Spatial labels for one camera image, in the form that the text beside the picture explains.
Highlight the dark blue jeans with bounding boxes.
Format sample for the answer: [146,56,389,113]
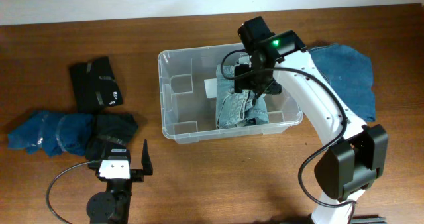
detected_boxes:
[309,44,376,121]

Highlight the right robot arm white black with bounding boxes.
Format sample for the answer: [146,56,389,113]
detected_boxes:
[233,17,389,223]

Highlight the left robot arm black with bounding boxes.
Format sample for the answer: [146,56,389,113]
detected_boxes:
[86,140,153,224]

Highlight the dark green taped cloth bundle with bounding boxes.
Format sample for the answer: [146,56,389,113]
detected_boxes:
[85,113,138,160]

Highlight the blue taped cloth bundle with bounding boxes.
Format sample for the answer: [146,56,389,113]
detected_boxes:
[7,111,93,157]

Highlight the white label inside bin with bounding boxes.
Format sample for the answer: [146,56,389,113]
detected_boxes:
[204,78,217,99]

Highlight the black folded shirt with logo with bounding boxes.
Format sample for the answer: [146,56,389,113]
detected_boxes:
[69,56,123,113]

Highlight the clear plastic storage bin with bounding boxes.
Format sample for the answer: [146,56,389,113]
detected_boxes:
[158,43,303,144]

